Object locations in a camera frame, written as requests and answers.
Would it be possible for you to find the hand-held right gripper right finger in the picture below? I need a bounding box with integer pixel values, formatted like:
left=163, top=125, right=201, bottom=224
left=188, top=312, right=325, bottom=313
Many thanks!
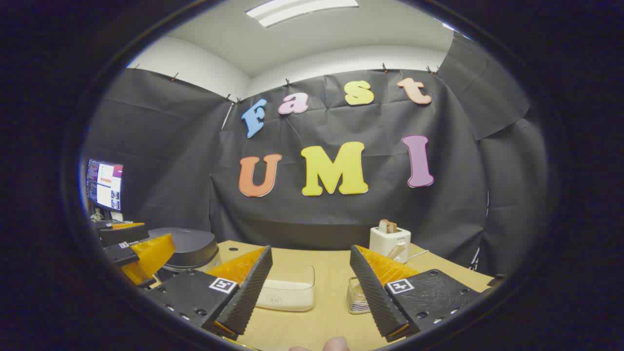
left=350, top=245, right=483, bottom=343

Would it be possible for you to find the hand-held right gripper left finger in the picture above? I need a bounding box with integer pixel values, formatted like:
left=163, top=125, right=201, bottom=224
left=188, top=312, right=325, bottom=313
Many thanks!
left=145, top=245, right=273, bottom=341

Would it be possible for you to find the metal wire chopstick holder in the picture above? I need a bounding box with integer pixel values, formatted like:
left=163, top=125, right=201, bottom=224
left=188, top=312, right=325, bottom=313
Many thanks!
left=346, top=276, right=373, bottom=315

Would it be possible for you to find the clear plastic rice container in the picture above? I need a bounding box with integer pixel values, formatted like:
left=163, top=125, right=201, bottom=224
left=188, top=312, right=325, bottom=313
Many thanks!
left=256, top=263, right=316, bottom=312

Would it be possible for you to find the dark grey rice cooker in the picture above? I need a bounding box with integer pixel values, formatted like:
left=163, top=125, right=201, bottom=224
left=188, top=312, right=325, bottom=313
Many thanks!
left=146, top=228, right=221, bottom=283

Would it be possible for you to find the white toaster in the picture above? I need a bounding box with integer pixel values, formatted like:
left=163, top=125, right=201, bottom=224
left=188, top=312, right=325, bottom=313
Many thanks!
left=369, top=226, right=411, bottom=264

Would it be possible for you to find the computer monitor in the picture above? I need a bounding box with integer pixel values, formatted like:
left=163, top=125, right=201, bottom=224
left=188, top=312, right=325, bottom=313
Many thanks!
left=86, top=158, right=124, bottom=211

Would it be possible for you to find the black backdrop cloth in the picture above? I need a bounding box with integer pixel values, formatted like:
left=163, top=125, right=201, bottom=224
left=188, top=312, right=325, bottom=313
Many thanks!
left=80, top=32, right=551, bottom=278

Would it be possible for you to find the ceiling light panel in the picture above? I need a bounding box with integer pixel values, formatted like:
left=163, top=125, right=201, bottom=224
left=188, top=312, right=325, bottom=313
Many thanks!
left=245, top=0, right=359, bottom=27

